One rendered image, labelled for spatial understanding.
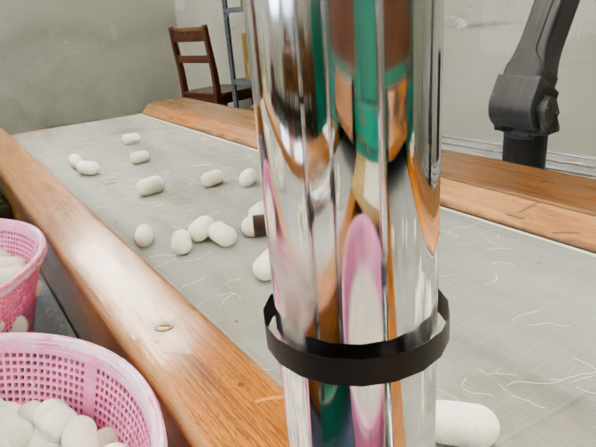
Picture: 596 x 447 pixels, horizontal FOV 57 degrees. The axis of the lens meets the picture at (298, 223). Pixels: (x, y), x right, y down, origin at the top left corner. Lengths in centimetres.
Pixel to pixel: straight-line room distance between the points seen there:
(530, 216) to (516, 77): 36
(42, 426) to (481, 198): 43
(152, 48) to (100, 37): 45
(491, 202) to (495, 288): 15
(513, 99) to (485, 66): 200
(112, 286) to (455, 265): 27
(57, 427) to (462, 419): 21
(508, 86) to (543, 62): 5
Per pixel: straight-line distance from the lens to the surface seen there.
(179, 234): 51
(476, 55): 286
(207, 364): 31
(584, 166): 102
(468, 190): 58
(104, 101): 503
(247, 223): 52
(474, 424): 28
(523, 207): 55
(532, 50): 87
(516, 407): 32
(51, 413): 34
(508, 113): 85
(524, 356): 36
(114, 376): 33
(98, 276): 44
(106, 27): 504
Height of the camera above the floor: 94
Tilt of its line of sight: 21 degrees down
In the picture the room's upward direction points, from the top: 5 degrees counter-clockwise
